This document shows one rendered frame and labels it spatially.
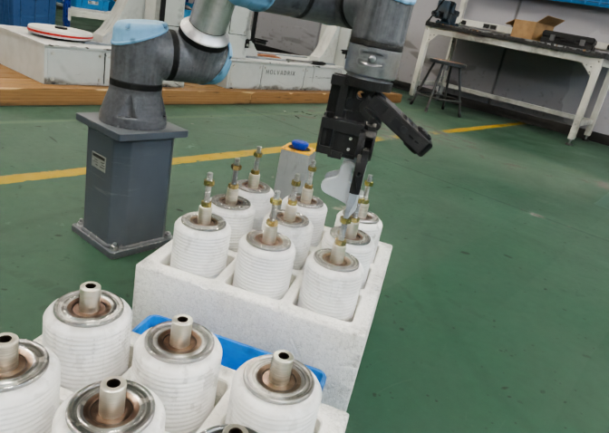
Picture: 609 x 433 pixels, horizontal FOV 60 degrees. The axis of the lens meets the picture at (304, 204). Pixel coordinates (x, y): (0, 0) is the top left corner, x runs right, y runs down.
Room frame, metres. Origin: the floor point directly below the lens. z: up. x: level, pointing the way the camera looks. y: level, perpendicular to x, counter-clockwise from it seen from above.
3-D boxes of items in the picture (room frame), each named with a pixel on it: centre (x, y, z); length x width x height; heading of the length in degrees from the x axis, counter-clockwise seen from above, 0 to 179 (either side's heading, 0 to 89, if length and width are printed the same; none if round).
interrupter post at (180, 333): (0.48, 0.10, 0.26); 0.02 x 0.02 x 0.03
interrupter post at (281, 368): (0.45, -0.01, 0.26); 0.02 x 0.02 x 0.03
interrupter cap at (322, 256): (0.77, -0.07, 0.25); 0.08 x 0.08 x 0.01
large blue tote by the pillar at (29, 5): (4.70, 2.77, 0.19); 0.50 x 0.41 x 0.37; 59
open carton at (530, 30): (5.20, -1.73, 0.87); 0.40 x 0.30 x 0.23; 40
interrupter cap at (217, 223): (0.82, 0.16, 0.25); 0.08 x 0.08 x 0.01
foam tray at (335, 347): (0.91, 0.02, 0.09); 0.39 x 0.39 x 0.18; 78
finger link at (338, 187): (0.75, -0.05, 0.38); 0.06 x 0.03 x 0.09; 84
